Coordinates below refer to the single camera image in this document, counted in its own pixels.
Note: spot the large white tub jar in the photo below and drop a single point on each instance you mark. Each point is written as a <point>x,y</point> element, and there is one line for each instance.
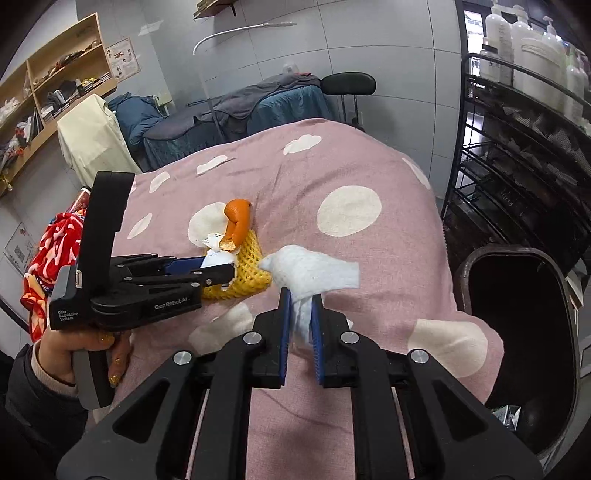
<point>539,57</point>

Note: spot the dark trash bin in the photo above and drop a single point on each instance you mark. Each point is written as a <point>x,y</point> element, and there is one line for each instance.
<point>521,293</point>

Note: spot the wooden cubby shelf unit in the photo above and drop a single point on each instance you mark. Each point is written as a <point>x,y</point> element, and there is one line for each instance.
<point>63,72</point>

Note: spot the blue massage bed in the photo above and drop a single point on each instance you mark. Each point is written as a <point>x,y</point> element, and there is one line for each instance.
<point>155,140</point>

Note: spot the lower wooden wall shelf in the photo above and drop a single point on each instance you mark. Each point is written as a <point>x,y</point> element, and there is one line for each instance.
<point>210,8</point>

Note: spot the cream cloth covered chair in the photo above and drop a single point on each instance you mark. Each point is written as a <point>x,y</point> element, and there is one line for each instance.
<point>91,141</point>

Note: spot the wall poster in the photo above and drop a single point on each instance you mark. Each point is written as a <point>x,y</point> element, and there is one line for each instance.
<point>122,59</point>

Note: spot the black round stool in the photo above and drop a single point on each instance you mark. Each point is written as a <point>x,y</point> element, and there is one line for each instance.
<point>353,84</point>

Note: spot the white tissue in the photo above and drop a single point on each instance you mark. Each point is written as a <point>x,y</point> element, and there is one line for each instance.
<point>307,273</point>

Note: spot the left hand painted nails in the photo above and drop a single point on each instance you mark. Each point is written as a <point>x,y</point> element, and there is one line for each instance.
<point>56,349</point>

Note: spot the pink polka dot blanket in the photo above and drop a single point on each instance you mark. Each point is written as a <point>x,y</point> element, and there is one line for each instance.
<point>337,213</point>

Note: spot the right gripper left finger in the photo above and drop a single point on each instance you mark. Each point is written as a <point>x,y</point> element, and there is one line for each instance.
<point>190,418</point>

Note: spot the white packet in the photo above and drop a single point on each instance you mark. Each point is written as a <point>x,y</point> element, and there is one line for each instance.
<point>215,255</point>

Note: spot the red patterned cloth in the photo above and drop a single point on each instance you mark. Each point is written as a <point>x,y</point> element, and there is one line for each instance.
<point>58,247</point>

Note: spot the yellow foam fruit net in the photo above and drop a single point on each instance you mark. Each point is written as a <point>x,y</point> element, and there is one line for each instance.
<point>249,278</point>

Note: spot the green clear plastic wrapper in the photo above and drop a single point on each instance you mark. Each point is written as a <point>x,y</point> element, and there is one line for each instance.
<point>508,415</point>

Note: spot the white arc floor lamp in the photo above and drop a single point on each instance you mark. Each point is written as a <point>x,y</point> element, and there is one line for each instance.
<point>227,59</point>

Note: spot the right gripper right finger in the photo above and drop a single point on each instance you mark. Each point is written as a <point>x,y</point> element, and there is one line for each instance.
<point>411,417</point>

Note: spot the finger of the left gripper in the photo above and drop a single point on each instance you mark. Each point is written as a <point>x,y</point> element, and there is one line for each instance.
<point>171,286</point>
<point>147,265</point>

